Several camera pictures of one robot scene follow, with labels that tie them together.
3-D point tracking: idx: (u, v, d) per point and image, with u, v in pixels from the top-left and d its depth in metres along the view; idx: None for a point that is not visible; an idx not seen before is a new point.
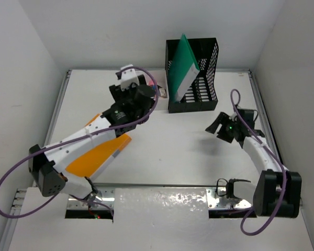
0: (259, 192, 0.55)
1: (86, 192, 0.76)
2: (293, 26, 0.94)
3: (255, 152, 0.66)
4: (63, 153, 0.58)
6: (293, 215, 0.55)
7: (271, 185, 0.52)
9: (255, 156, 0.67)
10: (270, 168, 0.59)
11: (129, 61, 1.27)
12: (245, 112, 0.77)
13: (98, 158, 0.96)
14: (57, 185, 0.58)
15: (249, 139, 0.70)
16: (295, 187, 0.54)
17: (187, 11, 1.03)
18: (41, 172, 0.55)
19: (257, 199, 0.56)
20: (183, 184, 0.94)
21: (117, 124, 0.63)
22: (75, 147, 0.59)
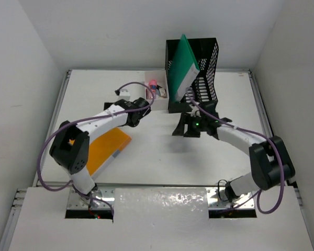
0: (256, 168, 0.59)
1: (89, 187, 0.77)
2: (293, 26, 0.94)
3: (231, 135, 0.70)
4: (91, 126, 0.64)
6: (293, 173, 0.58)
7: (263, 155, 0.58)
9: (234, 141, 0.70)
10: (254, 141, 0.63)
11: (129, 61, 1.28)
12: (205, 105, 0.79)
13: (98, 158, 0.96)
14: (82, 159, 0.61)
15: (221, 128, 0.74)
16: (281, 148, 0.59)
17: (187, 11, 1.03)
18: (78, 138, 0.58)
19: (257, 177, 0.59)
20: (183, 184, 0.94)
21: (131, 108, 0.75)
22: (101, 122, 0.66)
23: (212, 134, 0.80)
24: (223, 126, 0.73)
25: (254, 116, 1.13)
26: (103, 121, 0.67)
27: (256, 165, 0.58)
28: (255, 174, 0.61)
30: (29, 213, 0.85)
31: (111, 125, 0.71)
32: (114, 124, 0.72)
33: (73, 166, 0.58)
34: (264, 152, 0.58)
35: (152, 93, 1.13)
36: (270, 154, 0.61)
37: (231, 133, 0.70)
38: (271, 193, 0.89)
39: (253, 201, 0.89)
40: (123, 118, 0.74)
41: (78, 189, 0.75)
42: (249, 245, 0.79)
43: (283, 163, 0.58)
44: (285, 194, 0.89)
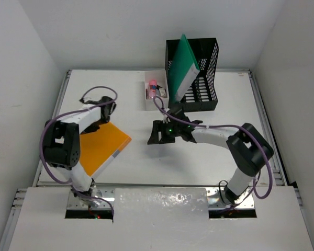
0: (239, 159, 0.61)
1: (88, 184, 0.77)
2: (293, 26, 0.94)
3: (207, 135, 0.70)
4: (75, 120, 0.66)
6: (271, 151, 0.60)
7: (242, 144, 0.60)
9: (212, 139, 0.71)
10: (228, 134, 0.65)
11: (129, 61, 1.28)
12: (175, 113, 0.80)
13: (98, 158, 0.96)
14: (76, 151, 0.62)
15: (196, 131, 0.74)
16: (253, 132, 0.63)
17: (187, 11, 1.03)
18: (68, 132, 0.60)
19: (244, 167, 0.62)
20: (184, 184, 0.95)
21: (100, 103, 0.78)
22: (83, 115, 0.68)
23: (189, 139, 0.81)
24: (197, 129, 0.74)
25: (254, 116, 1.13)
26: (82, 114, 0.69)
27: (238, 156, 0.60)
28: (241, 165, 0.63)
30: (29, 213, 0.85)
31: (91, 120, 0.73)
32: (92, 118, 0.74)
33: (70, 159, 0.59)
34: (240, 142, 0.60)
35: (153, 93, 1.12)
36: (247, 141, 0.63)
37: (206, 133, 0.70)
38: (271, 192, 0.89)
39: (253, 201, 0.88)
40: (98, 113, 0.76)
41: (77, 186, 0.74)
42: (248, 245, 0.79)
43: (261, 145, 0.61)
44: (285, 194, 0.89)
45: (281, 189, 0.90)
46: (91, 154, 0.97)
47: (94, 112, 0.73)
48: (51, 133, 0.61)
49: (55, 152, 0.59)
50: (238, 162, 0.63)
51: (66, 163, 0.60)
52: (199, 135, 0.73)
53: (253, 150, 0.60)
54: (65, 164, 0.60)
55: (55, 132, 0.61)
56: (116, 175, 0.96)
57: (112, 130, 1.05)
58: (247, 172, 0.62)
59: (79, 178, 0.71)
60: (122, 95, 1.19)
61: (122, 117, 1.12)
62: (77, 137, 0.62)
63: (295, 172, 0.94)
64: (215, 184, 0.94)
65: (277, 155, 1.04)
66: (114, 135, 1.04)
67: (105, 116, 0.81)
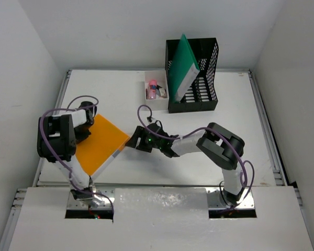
0: (213, 157, 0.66)
1: (87, 181, 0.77)
2: (293, 27, 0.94)
3: (183, 145, 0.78)
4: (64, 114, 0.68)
6: (241, 141, 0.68)
7: (211, 144, 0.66)
9: (189, 148, 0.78)
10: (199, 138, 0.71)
11: (129, 61, 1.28)
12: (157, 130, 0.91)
13: (98, 158, 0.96)
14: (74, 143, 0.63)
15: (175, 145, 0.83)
16: (219, 128, 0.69)
17: (187, 11, 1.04)
18: (62, 124, 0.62)
19: (220, 163, 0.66)
20: (184, 184, 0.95)
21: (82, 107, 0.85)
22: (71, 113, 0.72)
23: (172, 155, 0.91)
24: (174, 143, 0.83)
25: (254, 115, 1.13)
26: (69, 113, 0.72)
27: (211, 155, 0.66)
28: (217, 163, 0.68)
30: (29, 213, 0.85)
31: (78, 120, 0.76)
32: (79, 120, 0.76)
33: (70, 147, 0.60)
34: (210, 141, 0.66)
35: (153, 93, 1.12)
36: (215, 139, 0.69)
37: (181, 143, 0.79)
38: (270, 192, 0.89)
39: (253, 201, 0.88)
40: (84, 115, 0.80)
41: (74, 182, 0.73)
42: (249, 245, 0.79)
43: (232, 139, 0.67)
44: (284, 193, 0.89)
45: (281, 189, 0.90)
46: (90, 150, 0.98)
47: (80, 113, 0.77)
48: (46, 128, 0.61)
49: (55, 143, 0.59)
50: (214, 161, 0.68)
51: (67, 153, 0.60)
52: (178, 148, 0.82)
53: (224, 147, 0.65)
54: (66, 154, 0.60)
55: (48, 127, 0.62)
56: (116, 175, 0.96)
57: (99, 121, 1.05)
58: (224, 168, 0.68)
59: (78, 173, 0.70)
60: (123, 95, 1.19)
61: (122, 117, 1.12)
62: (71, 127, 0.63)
63: (295, 172, 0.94)
64: (216, 184, 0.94)
65: (277, 155, 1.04)
66: (101, 125, 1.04)
67: (90, 119, 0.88)
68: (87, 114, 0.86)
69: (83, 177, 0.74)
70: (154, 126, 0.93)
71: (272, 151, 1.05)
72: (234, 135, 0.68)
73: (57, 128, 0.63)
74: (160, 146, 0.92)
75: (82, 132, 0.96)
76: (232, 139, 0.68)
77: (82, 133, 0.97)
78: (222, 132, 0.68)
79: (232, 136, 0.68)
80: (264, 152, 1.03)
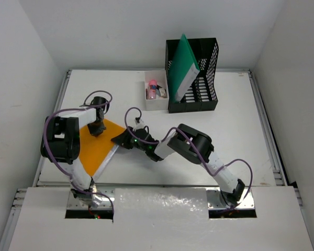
0: (183, 155, 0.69)
1: (88, 183, 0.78)
2: (293, 26, 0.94)
3: (161, 147, 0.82)
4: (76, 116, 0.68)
6: (208, 138, 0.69)
7: (176, 143, 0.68)
9: (167, 149, 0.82)
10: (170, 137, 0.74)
11: (129, 61, 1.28)
12: (146, 136, 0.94)
13: (98, 157, 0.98)
14: (76, 146, 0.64)
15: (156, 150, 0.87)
16: (187, 128, 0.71)
17: (187, 11, 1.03)
18: (69, 126, 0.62)
19: (190, 160, 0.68)
20: (184, 184, 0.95)
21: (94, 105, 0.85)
22: (81, 114, 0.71)
23: (158, 159, 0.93)
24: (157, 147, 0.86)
25: (255, 115, 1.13)
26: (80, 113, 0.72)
27: (180, 152, 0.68)
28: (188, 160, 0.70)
30: (29, 213, 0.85)
31: (87, 118, 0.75)
32: (88, 119, 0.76)
33: (72, 151, 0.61)
34: (176, 140, 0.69)
35: (153, 93, 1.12)
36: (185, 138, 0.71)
37: (161, 146, 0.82)
38: (271, 192, 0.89)
39: (253, 200, 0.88)
40: (93, 114, 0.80)
41: (75, 185, 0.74)
42: (249, 246, 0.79)
43: (198, 137, 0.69)
44: (285, 194, 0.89)
45: (281, 189, 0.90)
46: (91, 150, 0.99)
47: (90, 112, 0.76)
48: (53, 128, 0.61)
49: (57, 145, 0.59)
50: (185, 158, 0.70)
51: (68, 157, 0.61)
52: (159, 151, 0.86)
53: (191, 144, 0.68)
54: (67, 157, 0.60)
55: (55, 127, 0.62)
56: (116, 175, 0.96)
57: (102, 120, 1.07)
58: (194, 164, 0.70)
59: (80, 175, 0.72)
60: (122, 95, 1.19)
61: (122, 117, 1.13)
62: (77, 130, 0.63)
63: (295, 171, 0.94)
64: (216, 184, 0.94)
65: (277, 155, 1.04)
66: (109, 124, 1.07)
67: (100, 117, 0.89)
68: (98, 113, 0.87)
69: (84, 179, 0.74)
70: (143, 134, 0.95)
71: (272, 151, 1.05)
72: (201, 133, 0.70)
73: (63, 129, 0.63)
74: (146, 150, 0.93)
75: (94, 127, 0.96)
76: (199, 136, 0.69)
77: (94, 127, 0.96)
78: (188, 131, 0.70)
79: (198, 134, 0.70)
80: (264, 152, 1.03)
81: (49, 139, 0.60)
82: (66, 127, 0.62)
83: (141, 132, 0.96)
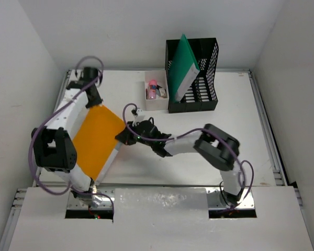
0: (211, 160, 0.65)
1: (88, 184, 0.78)
2: (293, 27, 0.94)
3: (177, 145, 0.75)
4: (63, 120, 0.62)
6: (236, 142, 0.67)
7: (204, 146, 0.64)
9: (182, 148, 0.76)
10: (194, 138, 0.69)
11: (129, 61, 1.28)
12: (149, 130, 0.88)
13: (100, 156, 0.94)
14: (73, 153, 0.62)
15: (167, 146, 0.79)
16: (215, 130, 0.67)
17: (187, 11, 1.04)
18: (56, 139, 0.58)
19: (216, 165, 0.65)
20: (184, 184, 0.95)
21: (86, 84, 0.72)
22: (68, 112, 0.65)
23: (165, 154, 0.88)
24: (168, 143, 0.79)
25: (255, 116, 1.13)
26: (68, 109, 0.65)
27: (209, 157, 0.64)
28: (213, 164, 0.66)
30: (29, 213, 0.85)
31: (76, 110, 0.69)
32: (78, 107, 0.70)
33: (67, 162, 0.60)
34: (205, 143, 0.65)
35: (153, 93, 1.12)
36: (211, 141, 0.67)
37: (176, 144, 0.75)
38: (271, 192, 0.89)
39: (253, 201, 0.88)
40: (83, 99, 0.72)
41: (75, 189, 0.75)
42: (249, 246, 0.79)
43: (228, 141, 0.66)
44: (285, 194, 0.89)
45: (281, 189, 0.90)
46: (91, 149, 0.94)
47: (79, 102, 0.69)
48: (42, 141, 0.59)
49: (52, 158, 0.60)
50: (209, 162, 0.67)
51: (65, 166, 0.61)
52: (171, 148, 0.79)
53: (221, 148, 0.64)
54: (64, 167, 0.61)
55: (44, 138, 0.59)
56: (116, 175, 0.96)
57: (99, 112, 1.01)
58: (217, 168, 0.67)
59: (79, 178, 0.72)
60: (122, 95, 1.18)
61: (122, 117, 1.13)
62: (67, 140, 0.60)
63: (295, 171, 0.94)
64: (217, 184, 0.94)
65: (277, 155, 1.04)
66: (104, 112, 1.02)
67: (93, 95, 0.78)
68: (90, 92, 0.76)
69: (83, 181, 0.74)
70: (147, 125, 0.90)
71: (272, 151, 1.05)
72: (230, 136, 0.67)
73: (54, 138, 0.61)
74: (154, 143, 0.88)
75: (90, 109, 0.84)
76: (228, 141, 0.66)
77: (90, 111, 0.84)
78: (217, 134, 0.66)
79: (227, 138, 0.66)
80: (264, 152, 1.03)
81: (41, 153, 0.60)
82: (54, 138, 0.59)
83: (143, 124, 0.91)
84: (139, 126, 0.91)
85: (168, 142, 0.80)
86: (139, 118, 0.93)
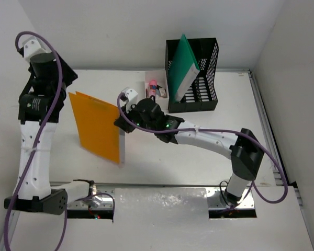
0: (240, 167, 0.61)
1: (86, 188, 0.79)
2: (293, 27, 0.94)
3: (198, 140, 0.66)
4: (34, 183, 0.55)
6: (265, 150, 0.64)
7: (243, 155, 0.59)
9: (200, 143, 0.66)
10: (225, 144, 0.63)
11: (129, 61, 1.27)
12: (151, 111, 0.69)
13: (111, 147, 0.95)
14: (58, 197, 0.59)
15: (181, 135, 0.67)
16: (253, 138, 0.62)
17: (187, 10, 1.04)
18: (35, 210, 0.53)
19: (239, 170, 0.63)
20: (184, 184, 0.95)
21: (43, 113, 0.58)
22: (37, 169, 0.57)
23: (169, 140, 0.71)
24: (180, 133, 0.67)
25: (254, 115, 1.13)
26: (35, 164, 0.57)
27: (240, 165, 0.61)
28: (236, 169, 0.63)
30: (29, 213, 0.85)
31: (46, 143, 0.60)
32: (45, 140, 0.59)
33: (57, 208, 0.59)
34: (244, 152, 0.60)
35: (153, 93, 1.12)
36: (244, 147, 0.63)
37: (196, 138, 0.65)
38: (271, 192, 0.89)
39: (253, 201, 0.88)
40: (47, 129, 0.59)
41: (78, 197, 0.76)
42: (249, 246, 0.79)
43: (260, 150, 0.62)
44: (285, 193, 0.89)
45: (281, 189, 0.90)
46: (102, 143, 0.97)
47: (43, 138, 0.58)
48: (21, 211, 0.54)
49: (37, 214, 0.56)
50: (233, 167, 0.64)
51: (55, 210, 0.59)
52: (183, 138, 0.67)
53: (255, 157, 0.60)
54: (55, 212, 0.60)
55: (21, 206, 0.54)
56: (116, 175, 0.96)
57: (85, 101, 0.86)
58: (236, 171, 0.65)
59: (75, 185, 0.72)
60: None
61: None
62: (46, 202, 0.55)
63: (295, 171, 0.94)
64: (216, 184, 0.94)
65: (277, 155, 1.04)
66: (80, 100, 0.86)
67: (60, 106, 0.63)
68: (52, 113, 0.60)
69: (80, 186, 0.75)
70: (148, 103, 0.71)
71: (271, 151, 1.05)
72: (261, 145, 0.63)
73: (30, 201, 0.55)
74: (157, 126, 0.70)
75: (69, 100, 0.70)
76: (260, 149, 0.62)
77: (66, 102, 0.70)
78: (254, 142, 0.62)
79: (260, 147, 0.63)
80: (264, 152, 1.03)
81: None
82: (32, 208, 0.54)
83: (141, 104, 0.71)
84: (137, 106, 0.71)
85: (183, 132, 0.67)
86: (131, 102, 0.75)
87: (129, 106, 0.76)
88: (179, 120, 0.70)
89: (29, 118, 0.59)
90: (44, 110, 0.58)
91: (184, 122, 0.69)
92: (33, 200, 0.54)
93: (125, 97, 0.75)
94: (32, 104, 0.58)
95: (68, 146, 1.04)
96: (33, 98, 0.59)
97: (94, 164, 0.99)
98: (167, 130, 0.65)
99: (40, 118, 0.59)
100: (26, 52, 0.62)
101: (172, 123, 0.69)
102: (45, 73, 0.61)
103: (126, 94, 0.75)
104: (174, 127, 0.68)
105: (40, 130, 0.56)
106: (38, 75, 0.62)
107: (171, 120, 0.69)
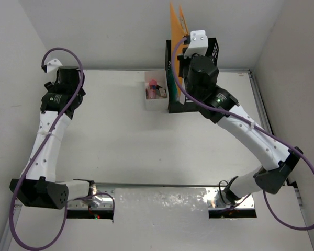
0: (269, 181, 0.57)
1: (85, 187, 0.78)
2: (293, 27, 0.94)
3: (247, 136, 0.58)
4: (43, 164, 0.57)
6: None
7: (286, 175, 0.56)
9: (246, 139, 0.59)
10: (272, 156, 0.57)
11: (129, 62, 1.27)
12: (209, 73, 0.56)
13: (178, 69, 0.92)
14: (62, 191, 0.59)
15: (231, 121, 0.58)
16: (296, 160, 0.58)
17: (187, 10, 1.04)
18: (39, 193, 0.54)
19: (264, 181, 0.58)
20: (184, 184, 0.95)
21: (62, 104, 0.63)
22: (47, 153, 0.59)
23: (210, 117, 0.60)
24: (232, 117, 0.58)
25: (254, 116, 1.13)
26: (47, 146, 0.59)
27: (272, 181, 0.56)
28: (261, 179, 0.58)
30: (29, 213, 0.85)
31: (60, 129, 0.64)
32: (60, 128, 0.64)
33: (59, 201, 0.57)
34: (287, 173, 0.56)
35: (153, 93, 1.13)
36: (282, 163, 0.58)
37: (248, 132, 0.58)
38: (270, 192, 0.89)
39: (253, 201, 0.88)
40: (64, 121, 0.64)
41: (78, 196, 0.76)
42: (248, 246, 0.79)
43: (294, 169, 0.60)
44: (285, 193, 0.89)
45: (281, 189, 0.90)
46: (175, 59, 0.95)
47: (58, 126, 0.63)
48: (24, 195, 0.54)
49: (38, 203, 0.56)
50: (260, 177, 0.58)
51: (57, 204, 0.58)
52: (231, 124, 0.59)
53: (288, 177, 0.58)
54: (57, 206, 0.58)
55: (25, 191, 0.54)
56: (116, 176, 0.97)
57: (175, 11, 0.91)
58: (257, 179, 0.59)
59: (73, 183, 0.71)
60: (123, 96, 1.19)
61: (123, 117, 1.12)
62: (51, 186, 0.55)
63: (295, 171, 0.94)
64: (215, 184, 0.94)
65: None
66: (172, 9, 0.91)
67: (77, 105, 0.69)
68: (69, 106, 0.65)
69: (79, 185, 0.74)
70: (207, 63, 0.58)
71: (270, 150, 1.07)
72: None
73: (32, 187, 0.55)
74: (201, 95, 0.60)
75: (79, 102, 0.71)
76: None
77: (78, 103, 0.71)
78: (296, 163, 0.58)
79: None
80: None
81: (27, 203, 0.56)
82: (35, 193, 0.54)
83: (198, 60, 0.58)
84: (194, 60, 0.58)
85: (234, 118, 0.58)
86: (193, 50, 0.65)
87: (189, 54, 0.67)
88: (233, 100, 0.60)
89: (49, 110, 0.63)
90: (64, 103, 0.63)
91: (237, 107, 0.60)
92: (40, 180, 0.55)
93: (188, 41, 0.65)
94: (54, 98, 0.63)
95: (68, 146, 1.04)
96: (55, 94, 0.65)
97: (94, 164, 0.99)
98: (216, 109, 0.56)
99: (58, 109, 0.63)
100: (48, 67, 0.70)
101: (223, 99, 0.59)
102: (68, 77, 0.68)
103: (193, 38, 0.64)
104: (222, 105, 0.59)
105: (58, 118, 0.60)
106: (60, 79, 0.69)
107: (221, 95, 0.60)
